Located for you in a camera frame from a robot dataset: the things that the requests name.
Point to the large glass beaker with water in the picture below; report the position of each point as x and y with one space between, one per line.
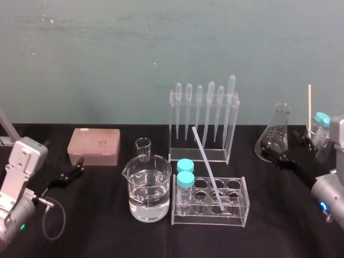
147 196

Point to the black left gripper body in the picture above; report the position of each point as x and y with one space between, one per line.
49 176

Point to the glass conical flask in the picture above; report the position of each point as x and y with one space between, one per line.
278 129

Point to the pink pipette tip box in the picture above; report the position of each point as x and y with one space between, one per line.
94 146

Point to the glass beaker holding tubes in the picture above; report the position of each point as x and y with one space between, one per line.
313 137

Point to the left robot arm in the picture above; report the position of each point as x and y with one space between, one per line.
16 172

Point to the teal capped sample tube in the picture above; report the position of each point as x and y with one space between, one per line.
326 123
185 164
320 117
185 180

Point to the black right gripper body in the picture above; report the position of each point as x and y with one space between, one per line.
309 168

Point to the small glass beaker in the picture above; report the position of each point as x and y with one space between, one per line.
142 150

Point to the black table cloth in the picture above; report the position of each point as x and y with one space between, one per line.
107 242

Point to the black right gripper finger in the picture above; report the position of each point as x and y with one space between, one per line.
303 141
276 157

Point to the thin wooden stick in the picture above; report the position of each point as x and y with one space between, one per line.
309 107

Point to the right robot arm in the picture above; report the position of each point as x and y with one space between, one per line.
329 193

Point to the clear acrylic test tube rack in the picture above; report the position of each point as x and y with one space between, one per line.
236 215

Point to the grey metal stand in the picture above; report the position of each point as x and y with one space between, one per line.
6 123

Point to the glass stirring rod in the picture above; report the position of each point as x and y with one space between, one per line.
207 164

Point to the clear acrylic pipette rack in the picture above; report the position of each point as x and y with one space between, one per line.
199 156

